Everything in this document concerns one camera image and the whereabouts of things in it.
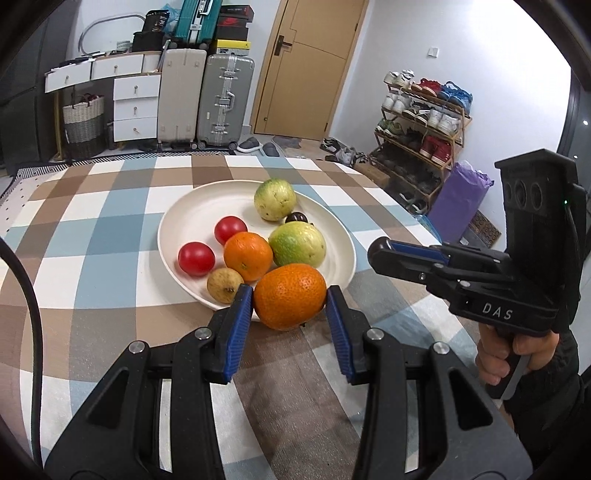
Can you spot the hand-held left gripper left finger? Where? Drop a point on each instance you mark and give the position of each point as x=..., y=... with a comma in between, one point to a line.
x=238, y=323

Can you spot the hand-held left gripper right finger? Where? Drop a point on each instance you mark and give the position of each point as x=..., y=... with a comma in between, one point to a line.
x=339, y=332

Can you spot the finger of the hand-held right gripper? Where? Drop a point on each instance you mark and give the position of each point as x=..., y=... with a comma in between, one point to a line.
x=415, y=250
x=397, y=265

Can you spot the small tan round fruit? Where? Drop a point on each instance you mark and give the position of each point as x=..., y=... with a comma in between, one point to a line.
x=225, y=286

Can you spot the orange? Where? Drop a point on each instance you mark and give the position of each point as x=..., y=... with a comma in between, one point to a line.
x=290, y=296
x=248, y=256

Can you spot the red tomato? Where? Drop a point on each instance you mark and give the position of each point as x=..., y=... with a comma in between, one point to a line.
x=230, y=229
x=196, y=258

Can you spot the large green-yellow citrus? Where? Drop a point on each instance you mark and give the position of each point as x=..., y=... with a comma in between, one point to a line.
x=298, y=243

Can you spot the dark purple plum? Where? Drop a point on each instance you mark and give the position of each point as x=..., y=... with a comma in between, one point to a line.
x=296, y=217

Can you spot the cream round plate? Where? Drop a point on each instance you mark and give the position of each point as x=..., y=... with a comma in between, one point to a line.
x=194, y=212

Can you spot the person's right hand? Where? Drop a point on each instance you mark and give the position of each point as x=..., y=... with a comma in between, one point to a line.
x=535, y=350

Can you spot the purple bag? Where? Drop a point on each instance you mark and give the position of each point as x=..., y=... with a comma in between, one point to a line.
x=459, y=203

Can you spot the dark doormat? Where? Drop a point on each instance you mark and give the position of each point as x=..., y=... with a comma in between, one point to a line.
x=482, y=228

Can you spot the cardboard box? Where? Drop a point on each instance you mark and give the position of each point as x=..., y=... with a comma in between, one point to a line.
x=371, y=175

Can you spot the wooden shoe rack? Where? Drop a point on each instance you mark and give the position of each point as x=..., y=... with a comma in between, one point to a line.
x=415, y=138

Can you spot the yellow-green guava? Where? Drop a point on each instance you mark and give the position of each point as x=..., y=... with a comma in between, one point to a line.
x=274, y=199

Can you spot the checked tablecloth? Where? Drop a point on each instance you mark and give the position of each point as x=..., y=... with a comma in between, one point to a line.
x=92, y=230

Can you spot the grey slippers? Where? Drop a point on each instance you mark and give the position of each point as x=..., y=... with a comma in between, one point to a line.
x=251, y=145

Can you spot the wooden door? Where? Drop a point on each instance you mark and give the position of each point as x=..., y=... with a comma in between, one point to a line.
x=309, y=69

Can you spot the silver suitcase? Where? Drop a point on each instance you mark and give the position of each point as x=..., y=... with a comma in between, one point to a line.
x=226, y=99

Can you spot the beige suitcase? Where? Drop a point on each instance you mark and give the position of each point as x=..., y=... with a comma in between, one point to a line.
x=180, y=97

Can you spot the white desk with drawers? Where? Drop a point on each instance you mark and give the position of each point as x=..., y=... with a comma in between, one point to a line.
x=134, y=106

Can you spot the woven wicker basket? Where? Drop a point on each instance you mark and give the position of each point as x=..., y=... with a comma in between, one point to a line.
x=83, y=124

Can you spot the yellow and black shoebox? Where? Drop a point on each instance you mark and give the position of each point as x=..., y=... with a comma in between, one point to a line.
x=233, y=46

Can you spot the black and red shoebox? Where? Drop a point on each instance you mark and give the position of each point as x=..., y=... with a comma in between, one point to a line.
x=235, y=21

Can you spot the teal suitcase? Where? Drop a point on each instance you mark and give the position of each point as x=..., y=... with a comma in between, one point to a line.
x=196, y=21

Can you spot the black refrigerator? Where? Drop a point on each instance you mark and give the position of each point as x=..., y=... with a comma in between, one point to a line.
x=27, y=92

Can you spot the bent metal tube frame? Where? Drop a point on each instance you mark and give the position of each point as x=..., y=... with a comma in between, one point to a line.
x=111, y=18

